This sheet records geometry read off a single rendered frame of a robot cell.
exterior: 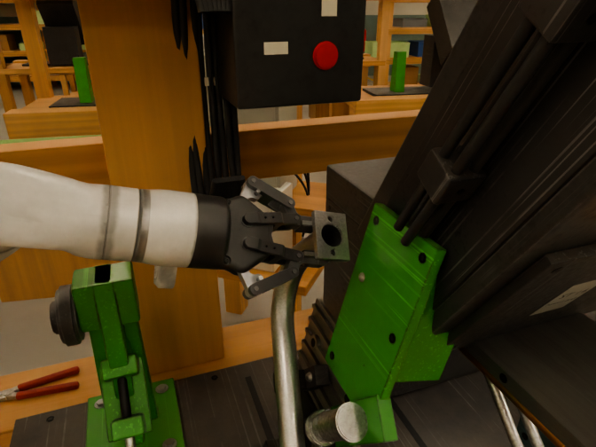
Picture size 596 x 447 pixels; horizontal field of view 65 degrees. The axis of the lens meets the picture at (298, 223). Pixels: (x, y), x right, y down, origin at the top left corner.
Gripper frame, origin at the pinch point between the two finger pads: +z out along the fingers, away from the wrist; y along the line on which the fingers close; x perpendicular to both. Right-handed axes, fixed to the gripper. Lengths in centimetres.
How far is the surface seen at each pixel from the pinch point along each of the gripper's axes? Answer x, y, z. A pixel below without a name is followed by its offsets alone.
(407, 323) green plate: -8.5, -10.3, 4.7
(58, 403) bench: 46, -15, -24
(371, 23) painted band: 583, 725, 493
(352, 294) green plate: 0.5, -5.6, 4.8
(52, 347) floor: 210, 12, -31
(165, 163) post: 17.6, 16.3, -13.9
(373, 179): 5.3, 12.4, 13.4
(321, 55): -4.0, 23.1, 0.8
